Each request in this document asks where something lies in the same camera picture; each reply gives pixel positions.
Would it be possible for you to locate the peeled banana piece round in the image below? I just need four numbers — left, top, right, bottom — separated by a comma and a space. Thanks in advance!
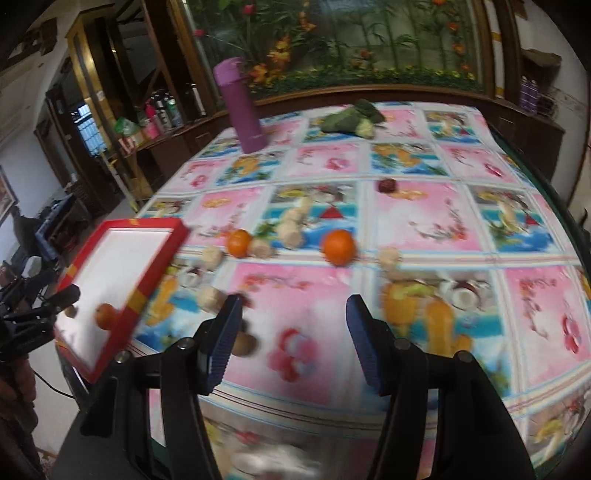
197, 286, 225, 313

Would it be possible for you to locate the peeled banana piece large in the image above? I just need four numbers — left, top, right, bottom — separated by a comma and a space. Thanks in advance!
276, 220, 304, 250

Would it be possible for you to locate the peeled banana piece front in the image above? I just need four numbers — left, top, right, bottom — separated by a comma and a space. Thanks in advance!
201, 245, 224, 271

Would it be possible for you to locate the orange tangerine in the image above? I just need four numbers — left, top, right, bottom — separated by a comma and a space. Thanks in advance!
321, 229, 356, 267
226, 229, 252, 258
93, 303, 119, 331

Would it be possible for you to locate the purple thermos bottle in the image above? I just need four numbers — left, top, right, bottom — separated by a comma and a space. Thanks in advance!
213, 57, 267, 154

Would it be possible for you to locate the peeled banana piece small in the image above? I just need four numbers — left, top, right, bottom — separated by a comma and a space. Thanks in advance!
249, 238, 274, 259

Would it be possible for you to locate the brown longan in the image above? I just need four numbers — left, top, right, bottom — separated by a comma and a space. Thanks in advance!
64, 305, 77, 318
231, 332, 257, 357

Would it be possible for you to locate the red box white inside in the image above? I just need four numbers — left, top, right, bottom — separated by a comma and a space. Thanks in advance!
54, 218, 188, 383

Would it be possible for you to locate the framed wall painting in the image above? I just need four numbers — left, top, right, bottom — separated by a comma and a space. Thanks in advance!
0, 167, 18, 224

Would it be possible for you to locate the colourful fruit print tablecloth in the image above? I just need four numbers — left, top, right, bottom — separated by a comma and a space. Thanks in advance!
132, 102, 590, 479

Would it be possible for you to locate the flower and bamboo mural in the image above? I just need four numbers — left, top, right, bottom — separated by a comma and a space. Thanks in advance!
183, 0, 483, 98

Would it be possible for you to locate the wooden cabinet with bottles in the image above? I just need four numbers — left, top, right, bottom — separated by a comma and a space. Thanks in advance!
66, 1, 216, 200

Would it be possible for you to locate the dark purple fruit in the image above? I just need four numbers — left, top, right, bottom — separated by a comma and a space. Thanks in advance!
377, 178, 398, 194

